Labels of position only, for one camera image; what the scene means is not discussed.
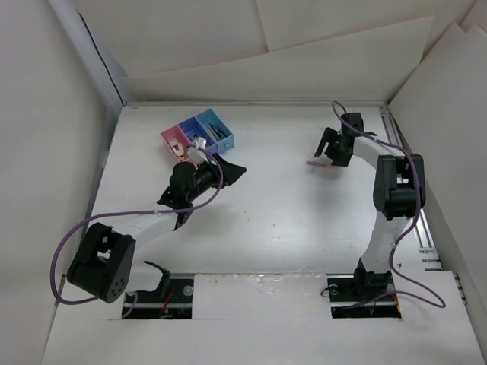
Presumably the right aluminium rail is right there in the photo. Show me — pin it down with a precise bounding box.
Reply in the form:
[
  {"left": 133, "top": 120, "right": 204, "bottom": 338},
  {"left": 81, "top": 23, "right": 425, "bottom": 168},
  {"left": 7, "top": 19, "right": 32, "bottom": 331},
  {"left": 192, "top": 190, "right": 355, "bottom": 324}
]
[{"left": 378, "top": 106, "right": 442, "bottom": 271}]

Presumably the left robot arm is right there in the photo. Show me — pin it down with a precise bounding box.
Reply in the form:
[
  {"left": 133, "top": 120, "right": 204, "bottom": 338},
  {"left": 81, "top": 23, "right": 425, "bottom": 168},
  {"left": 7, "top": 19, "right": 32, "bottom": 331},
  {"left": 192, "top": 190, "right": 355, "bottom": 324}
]
[{"left": 67, "top": 153, "right": 247, "bottom": 303}]

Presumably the light blue container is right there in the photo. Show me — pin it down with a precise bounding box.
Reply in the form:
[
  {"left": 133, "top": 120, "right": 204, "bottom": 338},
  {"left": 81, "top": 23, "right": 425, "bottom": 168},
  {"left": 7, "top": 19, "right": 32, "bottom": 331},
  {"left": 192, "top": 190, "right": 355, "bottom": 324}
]
[{"left": 196, "top": 109, "right": 235, "bottom": 154}]

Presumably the dark blue container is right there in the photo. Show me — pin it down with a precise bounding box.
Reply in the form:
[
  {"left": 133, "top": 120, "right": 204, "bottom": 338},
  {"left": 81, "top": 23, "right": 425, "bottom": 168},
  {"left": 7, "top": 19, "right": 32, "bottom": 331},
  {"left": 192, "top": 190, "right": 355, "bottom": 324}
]
[{"left": 178, "top": 116, "right": 215, "bottom": 147}]

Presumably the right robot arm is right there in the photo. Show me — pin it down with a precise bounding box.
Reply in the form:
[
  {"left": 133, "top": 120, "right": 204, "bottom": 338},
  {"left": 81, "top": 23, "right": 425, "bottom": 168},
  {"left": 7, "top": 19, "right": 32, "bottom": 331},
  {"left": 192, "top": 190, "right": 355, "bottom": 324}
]
[{"left": 314, "top": 112, "right": 425, "bottom": 306}]

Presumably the pink container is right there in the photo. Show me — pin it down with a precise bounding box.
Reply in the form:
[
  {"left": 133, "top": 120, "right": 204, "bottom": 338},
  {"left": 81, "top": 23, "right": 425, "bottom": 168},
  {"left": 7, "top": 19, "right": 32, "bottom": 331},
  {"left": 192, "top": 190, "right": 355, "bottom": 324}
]
[{"left": 161, "top": 125, "right": 196, "bottom": 165}]

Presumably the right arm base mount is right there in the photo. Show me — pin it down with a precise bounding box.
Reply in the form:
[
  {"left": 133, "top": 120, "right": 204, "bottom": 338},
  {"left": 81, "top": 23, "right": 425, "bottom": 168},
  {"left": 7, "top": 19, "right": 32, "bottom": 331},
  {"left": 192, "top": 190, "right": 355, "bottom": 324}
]
[{"left": 320, "top": 268, "right": 402, "bottom": 319}]

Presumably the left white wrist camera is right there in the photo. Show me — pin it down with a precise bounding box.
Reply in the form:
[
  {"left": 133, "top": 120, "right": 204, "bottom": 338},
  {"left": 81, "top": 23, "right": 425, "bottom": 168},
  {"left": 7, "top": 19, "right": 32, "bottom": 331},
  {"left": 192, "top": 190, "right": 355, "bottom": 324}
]
[{"left": 187, "top": 137, "right": 208, "bottom": 164}]

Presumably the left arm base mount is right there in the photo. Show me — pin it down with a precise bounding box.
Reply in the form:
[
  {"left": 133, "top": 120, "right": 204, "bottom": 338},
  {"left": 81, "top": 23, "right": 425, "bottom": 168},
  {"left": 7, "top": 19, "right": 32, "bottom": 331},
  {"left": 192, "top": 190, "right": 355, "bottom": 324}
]
[{"left": 121, "top": 260, "right": 195, "bottom": 320}]

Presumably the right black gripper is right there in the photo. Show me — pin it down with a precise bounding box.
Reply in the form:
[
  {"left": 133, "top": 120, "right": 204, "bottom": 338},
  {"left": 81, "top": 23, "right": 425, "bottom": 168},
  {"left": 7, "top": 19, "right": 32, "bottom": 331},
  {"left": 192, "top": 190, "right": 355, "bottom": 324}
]
[{"left": 314, "top": 127, "right": 352, "bottom": 167}]

